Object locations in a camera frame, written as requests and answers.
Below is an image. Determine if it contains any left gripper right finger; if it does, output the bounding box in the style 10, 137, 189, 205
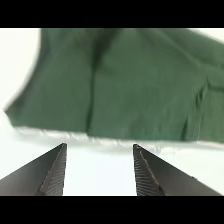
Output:
132, 143, 223, 197

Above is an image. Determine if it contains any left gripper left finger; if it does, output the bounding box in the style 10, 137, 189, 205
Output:
0, 142, 68, 197

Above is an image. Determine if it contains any dark green shirt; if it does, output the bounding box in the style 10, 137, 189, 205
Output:
4, 27, 224, 144

